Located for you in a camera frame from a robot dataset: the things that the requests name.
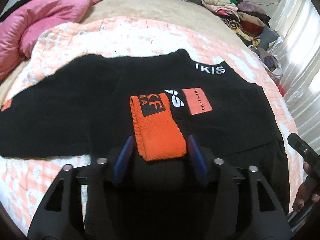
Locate black sweater orange cuffs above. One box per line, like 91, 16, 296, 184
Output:
1, 49, 290, 239

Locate floral basket with clothes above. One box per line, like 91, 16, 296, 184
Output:
248, 45, 283, 84

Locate pile of folded clothes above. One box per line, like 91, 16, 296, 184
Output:
201, 0, 271, 47

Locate green and black clothes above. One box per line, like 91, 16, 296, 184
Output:
0, 0, 32, 22

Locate right hand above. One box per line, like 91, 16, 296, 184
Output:
292, 162, 319, 212

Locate peach white plaid blanket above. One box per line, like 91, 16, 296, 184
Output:
1, 17, 297, 233

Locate red plastic bag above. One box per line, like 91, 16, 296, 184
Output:
276, 83, 286, 97

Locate white curtain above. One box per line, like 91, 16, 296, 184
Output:
270, 0, 319, 150

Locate pink quilted comforter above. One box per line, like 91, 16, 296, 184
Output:
1, 0, 102, 81

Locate beige fleece bed sheet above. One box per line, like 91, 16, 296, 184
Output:
1, 0, 246, 102

